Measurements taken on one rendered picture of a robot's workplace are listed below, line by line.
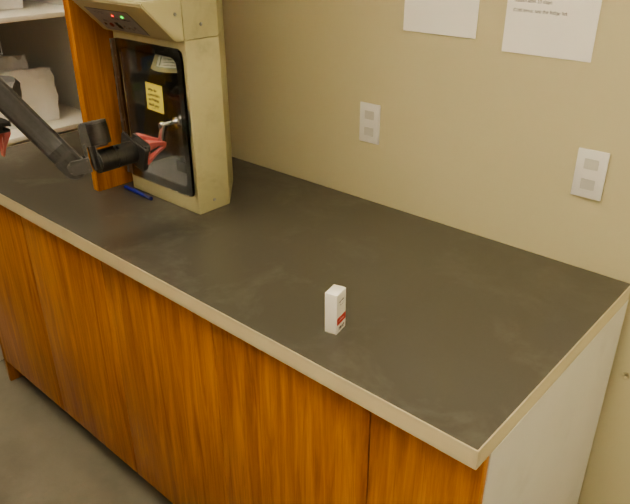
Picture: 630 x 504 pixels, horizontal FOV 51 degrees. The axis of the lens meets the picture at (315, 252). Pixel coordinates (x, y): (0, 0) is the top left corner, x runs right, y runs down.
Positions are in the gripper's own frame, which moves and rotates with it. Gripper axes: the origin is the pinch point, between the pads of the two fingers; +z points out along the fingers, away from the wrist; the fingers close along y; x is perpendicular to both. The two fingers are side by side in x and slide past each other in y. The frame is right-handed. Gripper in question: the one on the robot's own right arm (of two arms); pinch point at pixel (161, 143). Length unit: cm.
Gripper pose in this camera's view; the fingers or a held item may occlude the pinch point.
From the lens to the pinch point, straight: 181.7
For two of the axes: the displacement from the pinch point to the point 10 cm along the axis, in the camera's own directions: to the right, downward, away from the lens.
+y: -7.1, -5.5, 4.4
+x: -2.1, 7.6, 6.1
